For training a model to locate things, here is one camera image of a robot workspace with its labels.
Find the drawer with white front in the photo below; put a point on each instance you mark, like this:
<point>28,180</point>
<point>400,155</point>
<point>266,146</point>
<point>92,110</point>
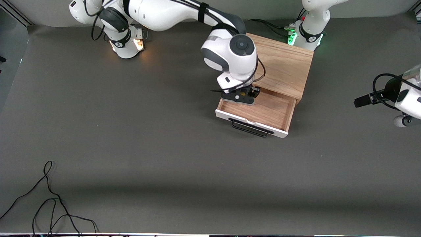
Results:
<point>266,112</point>

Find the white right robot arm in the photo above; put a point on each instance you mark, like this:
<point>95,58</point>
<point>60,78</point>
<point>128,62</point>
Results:
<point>158,13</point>

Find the wooden drawer cabinet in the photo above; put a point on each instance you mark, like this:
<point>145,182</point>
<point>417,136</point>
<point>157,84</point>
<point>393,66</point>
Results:
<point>286,65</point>

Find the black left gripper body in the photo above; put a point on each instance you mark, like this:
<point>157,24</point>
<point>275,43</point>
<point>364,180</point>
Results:
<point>390,90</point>

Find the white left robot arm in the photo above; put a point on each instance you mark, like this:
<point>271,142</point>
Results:
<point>312,19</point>

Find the grey aluminium frame rail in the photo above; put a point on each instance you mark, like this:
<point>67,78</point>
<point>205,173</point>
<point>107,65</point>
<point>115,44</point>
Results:
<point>18,14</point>

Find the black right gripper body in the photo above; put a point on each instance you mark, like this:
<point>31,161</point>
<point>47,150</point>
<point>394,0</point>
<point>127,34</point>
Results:
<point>253,92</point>

